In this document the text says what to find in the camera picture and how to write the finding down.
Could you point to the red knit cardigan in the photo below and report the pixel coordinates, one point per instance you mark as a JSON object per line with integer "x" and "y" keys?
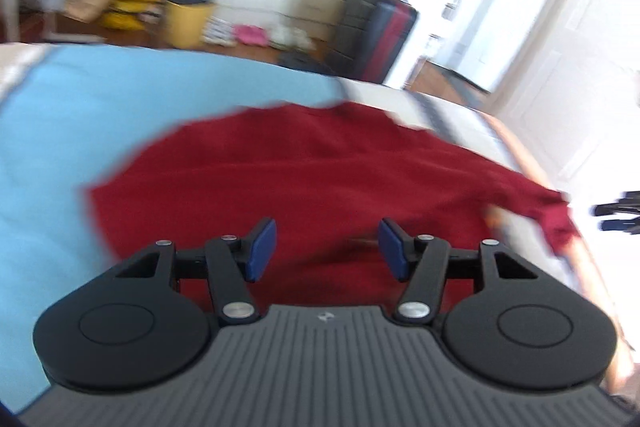
{"x": 327, "y": 176}

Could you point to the yellow plastic bag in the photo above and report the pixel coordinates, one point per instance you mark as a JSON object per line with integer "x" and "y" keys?
{"x": 130, "y": 15}

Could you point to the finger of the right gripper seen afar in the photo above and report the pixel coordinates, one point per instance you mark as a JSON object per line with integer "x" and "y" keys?
{"x": 621, "y": 215}

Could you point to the pink slippers pair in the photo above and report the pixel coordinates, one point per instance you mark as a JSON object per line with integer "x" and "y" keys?
{"x": 250, "y": 35}

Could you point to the yellow trash bin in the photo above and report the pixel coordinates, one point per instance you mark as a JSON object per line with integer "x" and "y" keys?
{"x": 185, "y": 20}

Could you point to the white sneakers pair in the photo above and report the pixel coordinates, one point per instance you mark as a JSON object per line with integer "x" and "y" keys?
{"x": 218, "y": 32}

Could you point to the grey slippers pair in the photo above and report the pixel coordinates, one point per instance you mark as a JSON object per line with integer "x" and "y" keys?
{"x": 286, "y": 37}

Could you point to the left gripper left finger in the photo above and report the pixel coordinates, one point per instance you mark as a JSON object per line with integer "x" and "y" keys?
{"x": 233, "y": 262}

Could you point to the black red suitcase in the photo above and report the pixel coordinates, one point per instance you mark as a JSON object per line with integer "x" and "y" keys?
{"x": 369, "y": 37}

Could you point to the striped blue bed sheet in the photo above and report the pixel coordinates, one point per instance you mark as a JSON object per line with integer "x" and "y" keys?
{"x": 73, "y": 116}

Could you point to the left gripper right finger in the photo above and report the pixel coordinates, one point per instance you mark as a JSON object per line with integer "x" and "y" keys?
{"x": 420, "y": 262}

